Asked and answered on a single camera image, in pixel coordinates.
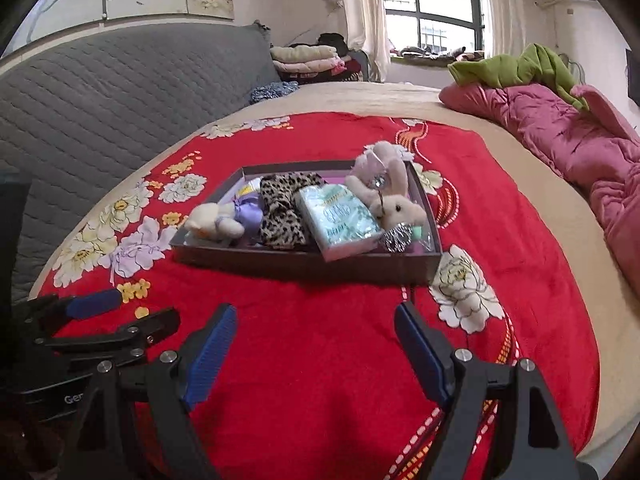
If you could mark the red floral blanket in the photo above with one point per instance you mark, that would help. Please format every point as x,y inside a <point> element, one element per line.
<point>316,385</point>

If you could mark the green tissue pack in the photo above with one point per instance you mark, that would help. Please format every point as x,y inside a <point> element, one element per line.
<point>340,223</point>

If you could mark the right cream curtain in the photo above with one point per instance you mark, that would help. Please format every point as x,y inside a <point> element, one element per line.
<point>508,26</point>

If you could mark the black framed window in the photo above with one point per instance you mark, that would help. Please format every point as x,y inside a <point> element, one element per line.
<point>435,26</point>

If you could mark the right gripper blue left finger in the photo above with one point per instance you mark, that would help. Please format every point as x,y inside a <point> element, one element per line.
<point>203,353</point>

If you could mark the grey quilted headboard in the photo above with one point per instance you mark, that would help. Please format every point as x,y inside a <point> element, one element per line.
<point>82,116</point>

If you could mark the black television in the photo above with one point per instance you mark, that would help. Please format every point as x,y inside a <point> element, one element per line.
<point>633,77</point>

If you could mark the pink quilted comforter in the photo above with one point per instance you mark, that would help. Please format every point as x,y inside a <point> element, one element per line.
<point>596,150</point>

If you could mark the cream curtain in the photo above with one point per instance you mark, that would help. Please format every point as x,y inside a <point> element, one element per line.
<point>366,31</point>
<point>508,26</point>

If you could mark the leopard print scrunchie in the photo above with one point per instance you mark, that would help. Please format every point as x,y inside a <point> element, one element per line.
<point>283,226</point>

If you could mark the clothes on window sill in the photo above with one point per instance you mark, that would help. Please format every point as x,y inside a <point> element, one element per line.
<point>424,57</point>

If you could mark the green blanket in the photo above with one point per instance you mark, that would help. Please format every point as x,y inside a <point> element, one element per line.
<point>537,64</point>

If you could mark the blue patterned cloth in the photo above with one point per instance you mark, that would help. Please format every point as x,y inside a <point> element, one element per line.
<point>274,90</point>

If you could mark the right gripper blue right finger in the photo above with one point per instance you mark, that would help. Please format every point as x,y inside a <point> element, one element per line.
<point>428,352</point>

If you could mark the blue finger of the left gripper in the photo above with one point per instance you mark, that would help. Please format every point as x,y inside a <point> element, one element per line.
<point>141,333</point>
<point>54,308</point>

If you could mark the yellow white snack packet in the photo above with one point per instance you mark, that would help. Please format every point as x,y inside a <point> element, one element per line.
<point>251,187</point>

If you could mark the stack of folded blankets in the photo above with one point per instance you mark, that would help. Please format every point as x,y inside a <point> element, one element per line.
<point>327,60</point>

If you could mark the cream bear purple dress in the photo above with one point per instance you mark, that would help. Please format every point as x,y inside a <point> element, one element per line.
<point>242,217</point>

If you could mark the green makeup sponge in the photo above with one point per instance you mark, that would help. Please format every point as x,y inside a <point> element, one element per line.
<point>421,234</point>

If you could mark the pink bunny plush with tiara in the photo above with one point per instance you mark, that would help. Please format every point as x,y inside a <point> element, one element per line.
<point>379,178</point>

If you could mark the left cream curtain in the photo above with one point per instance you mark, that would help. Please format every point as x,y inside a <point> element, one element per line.
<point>366,31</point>

